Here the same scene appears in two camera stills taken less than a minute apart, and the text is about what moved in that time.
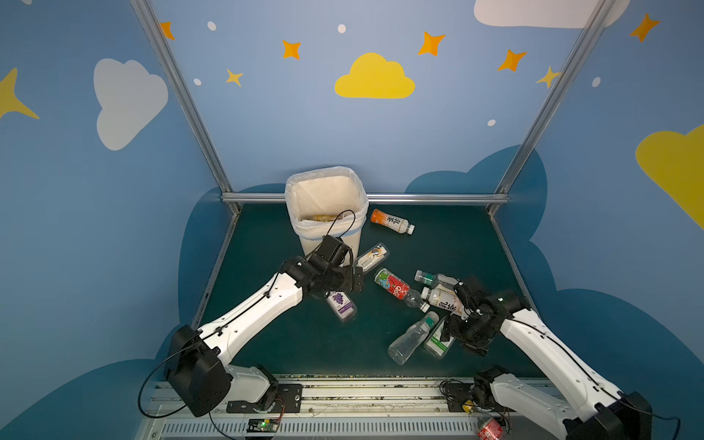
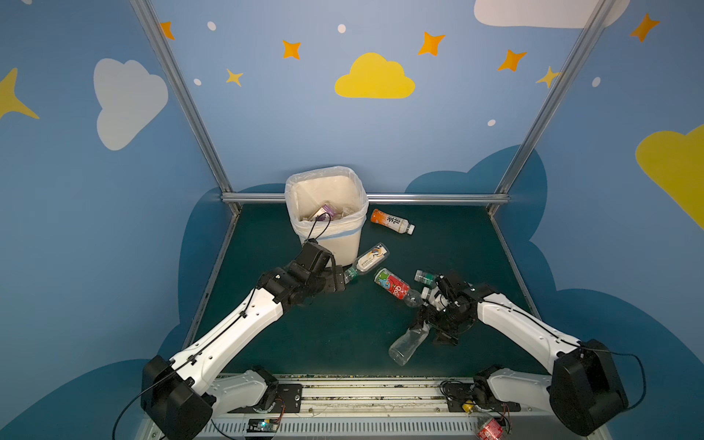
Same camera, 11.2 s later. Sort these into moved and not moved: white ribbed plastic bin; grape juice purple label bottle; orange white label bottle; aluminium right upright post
Moved: grape juice purple label bottle
Not moved: orange white label bottle; aluminium right upright post; white ribbed plastic bin
